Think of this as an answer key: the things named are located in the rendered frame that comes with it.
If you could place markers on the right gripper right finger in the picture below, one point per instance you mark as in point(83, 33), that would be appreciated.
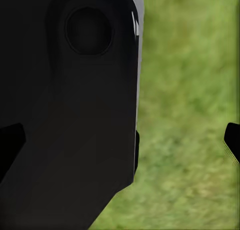
point(232, 139)

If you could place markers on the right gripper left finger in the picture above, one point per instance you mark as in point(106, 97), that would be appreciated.
point(12, 139)

